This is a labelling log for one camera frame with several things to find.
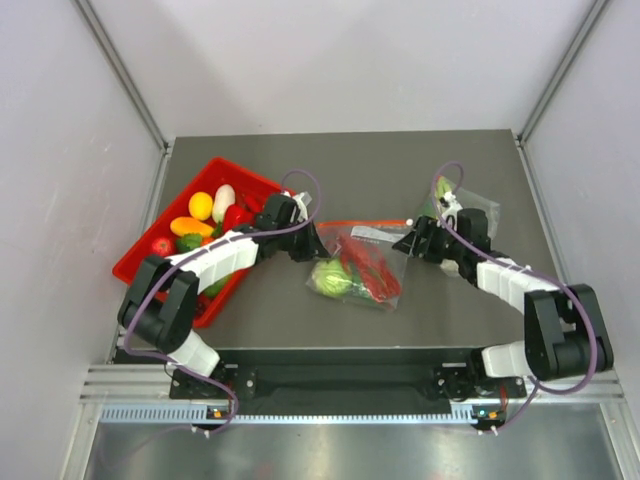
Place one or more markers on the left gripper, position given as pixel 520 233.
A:
pixel 313 246

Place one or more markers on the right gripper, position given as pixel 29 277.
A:
pixel 428 228

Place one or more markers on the clear zip bag red slider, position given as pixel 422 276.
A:
pixel 389 231

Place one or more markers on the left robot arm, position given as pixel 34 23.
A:
pixel 160 305

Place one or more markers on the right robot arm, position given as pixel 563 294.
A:
pixel 564 330

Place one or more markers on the fake cabbage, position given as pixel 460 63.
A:
pixel 329 278

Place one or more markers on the clear bag with leek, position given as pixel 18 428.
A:
pixel 467 199

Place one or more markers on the fake leek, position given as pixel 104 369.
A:
pixel 443 187

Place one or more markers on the fake red bell pepper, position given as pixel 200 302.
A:
pixel 236 215

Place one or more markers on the fake white radish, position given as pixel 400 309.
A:
pixel 223 199

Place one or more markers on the fake mango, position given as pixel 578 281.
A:
pixel 213 290

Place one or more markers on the fake lemon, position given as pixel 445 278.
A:
pixel 200 206

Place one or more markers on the fake dark grapes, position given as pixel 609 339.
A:
pixel 203 303

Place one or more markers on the fake orange fruit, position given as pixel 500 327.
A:
pixel 185 225

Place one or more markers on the fake red apple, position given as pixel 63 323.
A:
pixel 162 246

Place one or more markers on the red plastic bin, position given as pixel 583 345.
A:
pixel 251 190

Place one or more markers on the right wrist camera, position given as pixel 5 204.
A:
pixel 449 208

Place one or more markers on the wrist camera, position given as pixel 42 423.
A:
pixel 302 201
pixel 449 208

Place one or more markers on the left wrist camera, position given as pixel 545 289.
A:
pixel 302 201

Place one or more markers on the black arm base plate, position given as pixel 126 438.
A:
pixel 343 381

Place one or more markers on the grey cable duct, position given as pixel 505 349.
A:
pixel 201 414

